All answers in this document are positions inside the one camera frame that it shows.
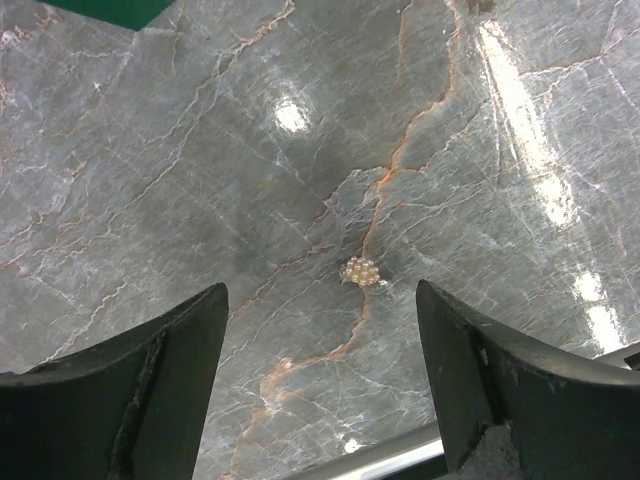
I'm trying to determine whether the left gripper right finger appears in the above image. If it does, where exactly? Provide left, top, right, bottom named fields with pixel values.
left=416, top=280, right=639, bottom=479

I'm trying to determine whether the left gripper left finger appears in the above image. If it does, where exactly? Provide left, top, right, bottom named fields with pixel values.
left=1, top=283, right=229, bottom=479

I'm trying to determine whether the small beige crumb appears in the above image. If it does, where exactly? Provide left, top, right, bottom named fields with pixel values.
left=339, top=256, right=387, bottom=287

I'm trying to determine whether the green jewelry box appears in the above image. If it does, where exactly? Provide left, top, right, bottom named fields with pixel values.
left=41, top=0, right=175, bottom=31

